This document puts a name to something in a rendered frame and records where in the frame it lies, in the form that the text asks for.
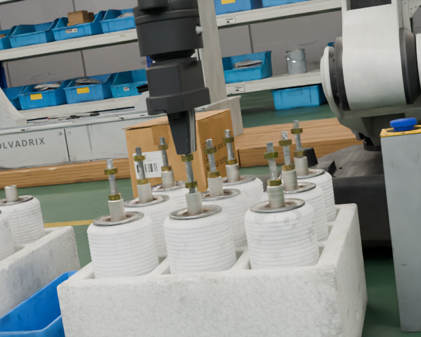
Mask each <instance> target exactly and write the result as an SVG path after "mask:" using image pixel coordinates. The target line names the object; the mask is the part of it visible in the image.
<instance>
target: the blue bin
mask: <svg viewBox="0 0 421 337"><path fill-rule="evenodd" d="M78 271H79V270H78ZM78 271H67V272H65V273H63V274H61V275H60V276H58V277H57V278H55V279H54V280H53V281H51V282H49V283H48V284H47V285H46V286H44V287H43V288H41V289H40V290H38V291H37V292H35V293H34V294H33V295H32V296H30V297H28V298H27V299H26V300H24V301H23V302H21V303H20V304H19V305H17V306H16V307H14V308H13V309H12V310H10V311H9V312H7V313H6V314H5V315H3V316H1V317H0V337H65V332H64V328H63V321H62V316H61V310H60V305H59V298H58V294H57V286H58V285H59V284H61V283H62V282H64V281H65V280H68V279H69V277H71V276H72V275H73V274H75V273H76V272H78Z"/></svg>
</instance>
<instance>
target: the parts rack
mask: <svg viewBox="0 0 421 337"><path fill-rule="evenodd" d="M19 1H26V0H12V1H6V2H2V3H0V5H4V4H8V3H15V2H19ZM334 11H341V0H312V1H304V2H299V3H292V4H287V5H279V6H274V7H266V8H262V9H254V10H250V11H242V12H237V13H229V14H224V15H217V16H216V18H217V27H218V29H225V28H230V27H238V26H242V25H250V24H256V23H264V22H268V21H276V20H282V19H290V18H294V17H303V16H308V15H316V14H320V13H329V12H334ZM134 42H138V38H137V33H136V29H129V30H125V31H117V32H112V33H105V34H99V35H92V36H87V37H79V38H75V39H67V40H62V41H55V42H50V43H42V44H37V45H29V46H25V47H17V48H13V49H4V50H0V88H1V89H3V88H8V87H7V80H6V76H5V69H4V67H5V65H4V62H12V61H17V60H25V59H30V58H38V57H43V56H48V55H56V54H61V53H69V52H74V51H82V50H87V49H95V48H100V47H108V46H113V45H121V44H125V43H134ZM319 83H321V70H312V71H307V73H305V74H297V75H290V76H289V74H281V75H276V76H271V77H268V78H264V79H262V80H253V81H248V82H238V83H233V84H225V86H226V91H227V95H229V94H239V93H245V92H255V91H261V90H271V89H277V88H287V87H293V86H303V85H309V84H319ZM140 97H141V95H139V96H129V97H123V98H110V99H106V100H98V101H93V102H83V103H77V104H64V105H60V106H52V107H47V108H37V109H32V110H18V112H19V113H20V114H22V115H23V116H24V117H26V120H30V119H36V118H46V117H49V116H53V115H64V114H78V113H84V112H94V111H100V110H110V109H116V108H126V107H132V106H134V105H135V103H137V101H138V100H139V99H140Z"/></svg>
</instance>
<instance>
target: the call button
mask: <svg viewBox="0 0 421 337"><path fill-rule="evenodd" d="M415 124H417V119H415V118H401V119H397V120H392V121H391V122H390V126H391V127H393V129H394V131H401V130H411V129H414V128H415V126H414V125H415Z"/></svg>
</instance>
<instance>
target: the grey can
mask: <svg viewBox="0 0 421 337"><path fill-rule="evenodd" d="M285 56H286V58H287V67H288V72H289V76H290V75H297V74H305V73H307V66H306V61H305V56H306V52H305V49H296V50H291V51H286V54H285Z"/></svg>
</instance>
